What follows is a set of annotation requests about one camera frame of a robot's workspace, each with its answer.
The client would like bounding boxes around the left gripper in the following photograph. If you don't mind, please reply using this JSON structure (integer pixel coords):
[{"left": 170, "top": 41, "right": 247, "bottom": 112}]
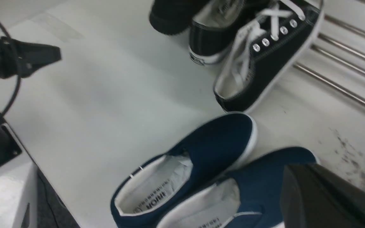
[{"left": 0, "top": 36, "right": 62, "bottom": 79}]

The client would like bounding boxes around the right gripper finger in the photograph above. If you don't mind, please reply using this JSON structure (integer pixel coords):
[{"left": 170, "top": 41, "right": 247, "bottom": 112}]
[{"left": 280, "top": 164, "right": 365, "bottom": 228}]

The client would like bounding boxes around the navy slip-on shoe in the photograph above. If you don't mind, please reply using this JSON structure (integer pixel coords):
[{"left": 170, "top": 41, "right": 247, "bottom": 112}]
[
  {"left": 157, "top": 146, "right": 320, "bottom": 228},
  {"left": 110, "top": 112, "right": 258, "bottom": 228}
]

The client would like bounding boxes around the steel shoe rack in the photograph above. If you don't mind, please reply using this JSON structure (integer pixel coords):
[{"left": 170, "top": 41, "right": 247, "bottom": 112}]
[{"left": 294, "top": 0, "right": 365, "bottom": 111}]

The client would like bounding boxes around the black knit sneaker left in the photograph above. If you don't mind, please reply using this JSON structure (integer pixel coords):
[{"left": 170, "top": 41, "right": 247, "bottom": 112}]
[{"left": 149, "top": 0, "right": 210, "bottom": 36}]

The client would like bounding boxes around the black canvas sneaker tilted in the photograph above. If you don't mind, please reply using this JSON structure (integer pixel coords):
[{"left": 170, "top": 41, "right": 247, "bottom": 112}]
[{"left": 213, "top": 0, "right": 325, "bottom": 112}]

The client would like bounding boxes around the black canvas sneaker upright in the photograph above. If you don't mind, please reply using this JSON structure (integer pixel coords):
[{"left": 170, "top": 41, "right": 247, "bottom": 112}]
[{"left": 188, "top": 0, "right": 272, "bottom": 67}]

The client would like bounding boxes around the black cable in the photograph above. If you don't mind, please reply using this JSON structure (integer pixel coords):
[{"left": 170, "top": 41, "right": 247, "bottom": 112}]
[{"left": 0, "top": 3, "right": 22, "bottom": 135}]

